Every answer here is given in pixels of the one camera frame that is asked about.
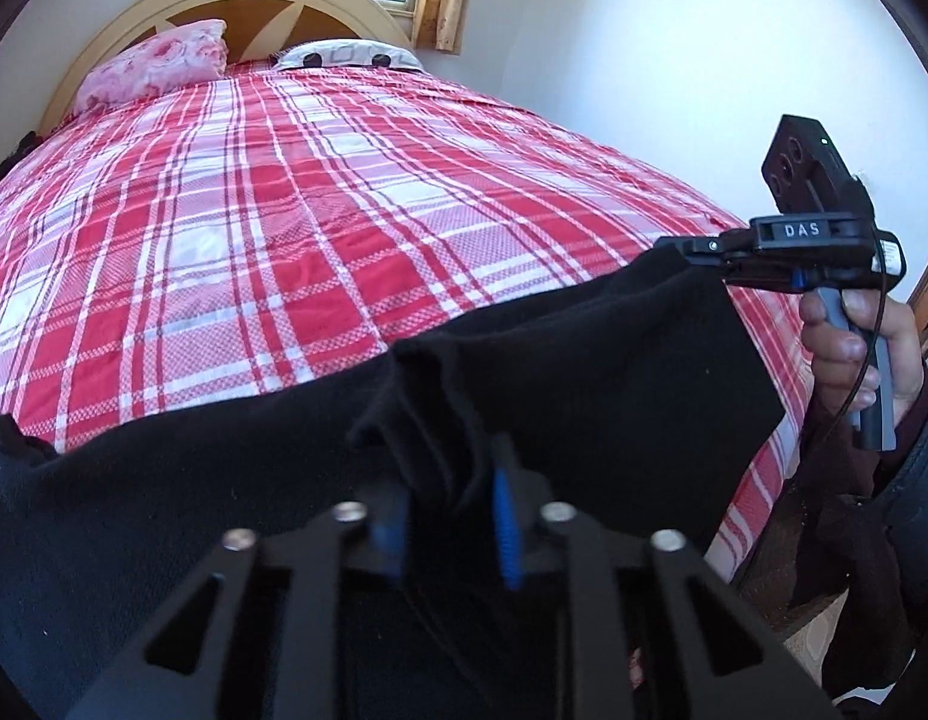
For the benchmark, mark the black pants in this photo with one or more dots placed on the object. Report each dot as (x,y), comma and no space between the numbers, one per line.
(584,390)

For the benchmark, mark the person's dark clothing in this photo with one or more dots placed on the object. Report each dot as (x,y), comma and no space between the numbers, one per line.
(832,540)

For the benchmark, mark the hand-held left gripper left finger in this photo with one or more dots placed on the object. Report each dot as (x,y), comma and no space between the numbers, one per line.
(389,532)

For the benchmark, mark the white pillow with black print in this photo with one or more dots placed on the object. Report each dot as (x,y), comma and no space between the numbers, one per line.
(344,54)

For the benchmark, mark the red plaid bed sheet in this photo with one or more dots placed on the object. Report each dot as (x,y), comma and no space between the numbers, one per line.
(284,202)

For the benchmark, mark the person's right forearm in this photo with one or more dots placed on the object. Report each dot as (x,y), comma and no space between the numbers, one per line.
(922,450)

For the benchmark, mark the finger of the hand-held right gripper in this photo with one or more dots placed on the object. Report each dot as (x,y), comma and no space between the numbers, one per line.
(696,246)

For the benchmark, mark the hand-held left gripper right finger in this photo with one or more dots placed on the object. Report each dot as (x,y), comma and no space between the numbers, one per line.
(505,517)

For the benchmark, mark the person's right hand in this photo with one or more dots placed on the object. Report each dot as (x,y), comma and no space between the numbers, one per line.
(832,360)

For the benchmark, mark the pink floral pillow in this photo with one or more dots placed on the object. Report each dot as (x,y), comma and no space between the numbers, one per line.
(156,60)

